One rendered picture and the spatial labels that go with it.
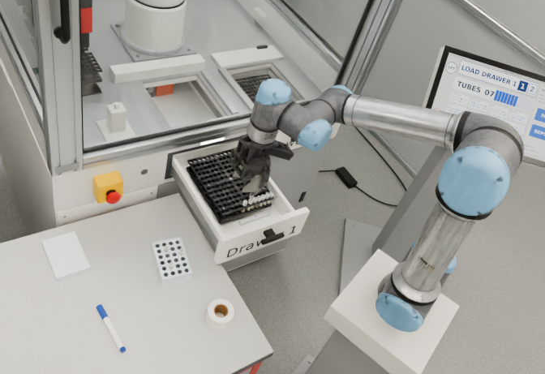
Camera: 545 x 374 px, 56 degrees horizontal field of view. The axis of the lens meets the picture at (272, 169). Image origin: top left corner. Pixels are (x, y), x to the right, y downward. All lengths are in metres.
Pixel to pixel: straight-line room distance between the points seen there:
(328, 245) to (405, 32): 1.31
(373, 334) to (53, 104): 0.98
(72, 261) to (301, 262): 1.35
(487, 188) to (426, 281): 0.31
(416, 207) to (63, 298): 1.50
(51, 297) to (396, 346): 0.89
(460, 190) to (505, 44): 1.83
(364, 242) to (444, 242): 1.61
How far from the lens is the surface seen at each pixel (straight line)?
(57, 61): 1.21
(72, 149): 1.39
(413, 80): 3.15
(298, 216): 1.47
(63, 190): 1.49
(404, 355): 1.45
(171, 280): 1.44
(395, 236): 2.48
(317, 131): 1.14
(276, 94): 1.16
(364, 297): 1.50
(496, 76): 2.02
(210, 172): 1.54
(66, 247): 1.50
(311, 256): 2.59
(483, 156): 0.99
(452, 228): 1.09
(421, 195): 2.29
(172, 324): 1.40
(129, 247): 1.52
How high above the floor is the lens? 2.00
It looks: 43 degrees down
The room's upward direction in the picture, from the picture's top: 19 degrees clockwise
